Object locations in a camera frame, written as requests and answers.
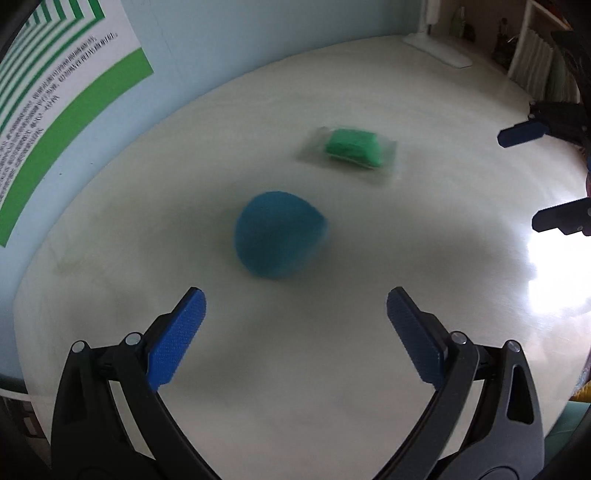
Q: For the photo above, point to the blue round sponge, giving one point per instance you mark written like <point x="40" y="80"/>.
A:
<point x="277" y="235"/>

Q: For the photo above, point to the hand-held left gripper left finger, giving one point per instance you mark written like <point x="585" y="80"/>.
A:
<point x="178" y="341"/>

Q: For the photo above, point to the green and white wall poster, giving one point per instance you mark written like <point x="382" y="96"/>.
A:
<point x="69" y="69"/>

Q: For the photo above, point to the white lamp base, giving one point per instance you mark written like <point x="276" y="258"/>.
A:
<point x="438" y="50"/>

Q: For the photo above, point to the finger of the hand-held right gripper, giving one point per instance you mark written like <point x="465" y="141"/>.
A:
<point x="563" y="219"/>
<point x="519" y="134"/>

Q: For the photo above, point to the white bookshelf with books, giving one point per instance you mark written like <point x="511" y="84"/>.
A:
<point x="535" y="60"/>

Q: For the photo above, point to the dark figurine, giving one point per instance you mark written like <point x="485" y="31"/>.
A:
<point x="502" y="44"/>

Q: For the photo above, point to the green bottle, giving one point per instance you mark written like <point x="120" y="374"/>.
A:
<point x="457" y="23"/>

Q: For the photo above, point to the green sponge in clear wrapper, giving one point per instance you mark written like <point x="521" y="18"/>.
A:
<point x="353" y="145"/>

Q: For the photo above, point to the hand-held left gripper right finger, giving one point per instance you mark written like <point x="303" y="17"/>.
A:
<point x="415" y="341"/>

